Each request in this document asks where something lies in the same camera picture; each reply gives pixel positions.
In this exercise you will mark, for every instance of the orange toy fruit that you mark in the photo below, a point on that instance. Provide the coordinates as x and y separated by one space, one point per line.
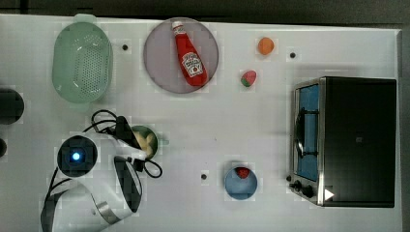
265 46

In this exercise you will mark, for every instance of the blue bowl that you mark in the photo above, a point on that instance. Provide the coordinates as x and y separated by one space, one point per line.
240 189

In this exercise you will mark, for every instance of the green colander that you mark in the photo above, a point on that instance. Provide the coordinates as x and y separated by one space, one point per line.
82 61

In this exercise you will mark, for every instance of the black cylindrical holder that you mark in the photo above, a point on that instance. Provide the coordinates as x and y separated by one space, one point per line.
11 106

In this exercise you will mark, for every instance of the black toaster oven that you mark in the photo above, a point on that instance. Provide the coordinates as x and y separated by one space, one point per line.
344 142

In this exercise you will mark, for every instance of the green mug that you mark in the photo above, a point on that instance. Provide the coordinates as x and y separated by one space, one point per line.
161 141

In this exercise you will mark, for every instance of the red strawberry toy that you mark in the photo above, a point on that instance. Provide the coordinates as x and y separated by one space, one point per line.
248 78

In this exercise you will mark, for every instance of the grey round plate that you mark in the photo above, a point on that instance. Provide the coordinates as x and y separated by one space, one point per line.
161 60

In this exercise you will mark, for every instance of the peeled yellow banana toy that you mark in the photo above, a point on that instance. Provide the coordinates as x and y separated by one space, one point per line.
147 143

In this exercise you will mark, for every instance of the red item in bowl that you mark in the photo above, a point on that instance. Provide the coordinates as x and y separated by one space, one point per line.
242 172

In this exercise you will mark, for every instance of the red ketchup bottle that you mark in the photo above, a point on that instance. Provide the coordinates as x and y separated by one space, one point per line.
190 62

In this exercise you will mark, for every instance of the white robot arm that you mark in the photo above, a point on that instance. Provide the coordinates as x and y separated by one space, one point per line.
107 188

